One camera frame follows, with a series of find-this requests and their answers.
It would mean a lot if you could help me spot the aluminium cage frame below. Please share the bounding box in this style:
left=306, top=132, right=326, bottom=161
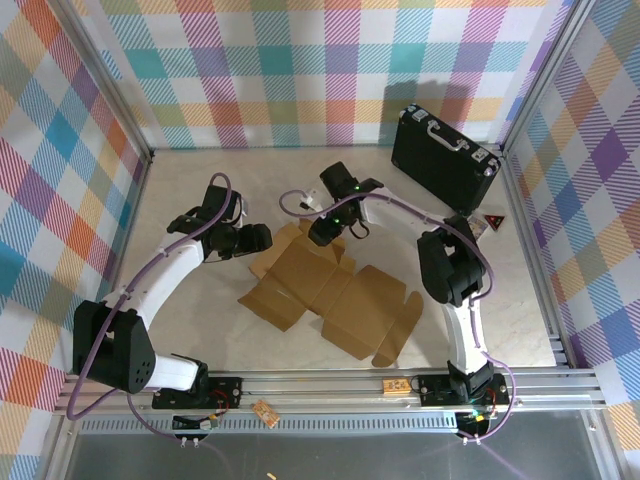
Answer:
left=43, top=0, right=626, bottom=480

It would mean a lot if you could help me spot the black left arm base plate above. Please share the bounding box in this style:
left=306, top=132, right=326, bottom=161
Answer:
left=151, top=375, right=245, bottom=410

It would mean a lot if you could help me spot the black right connector board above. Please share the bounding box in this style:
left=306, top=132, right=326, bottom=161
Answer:
left=457, top=409, right=494, bottom=437

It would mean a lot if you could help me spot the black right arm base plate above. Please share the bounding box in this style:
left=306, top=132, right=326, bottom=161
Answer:
left=417, top=372, right=512, bottom=407

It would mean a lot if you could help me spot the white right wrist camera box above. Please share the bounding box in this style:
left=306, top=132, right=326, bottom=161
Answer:
left=298, top=188, right=325, bottom=215

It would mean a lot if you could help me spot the grey metal panel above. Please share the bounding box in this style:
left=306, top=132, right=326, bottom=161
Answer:
left=59, top=430, right=609, bottom=480

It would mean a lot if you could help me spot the black left connector board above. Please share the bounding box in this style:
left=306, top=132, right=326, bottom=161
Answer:
left=172, top=413, right=221, bottom=432

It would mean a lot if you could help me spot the black briefcase with metal handle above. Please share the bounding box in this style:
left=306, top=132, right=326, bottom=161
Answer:
left=390, top=103, right=503, bottom=217

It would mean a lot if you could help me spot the brown cardboard box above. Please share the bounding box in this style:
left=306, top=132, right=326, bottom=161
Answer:
left=237, top=219, right=425, bottom=369

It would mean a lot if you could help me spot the perforated metal strip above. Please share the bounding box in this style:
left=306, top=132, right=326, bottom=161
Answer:
left=79, top=418, right=464, bottom=434

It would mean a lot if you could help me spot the black connector board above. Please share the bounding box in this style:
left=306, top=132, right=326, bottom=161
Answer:
left=172, top=413, right=221, bottom=432
left=457, top=409, right=494, bottom=437

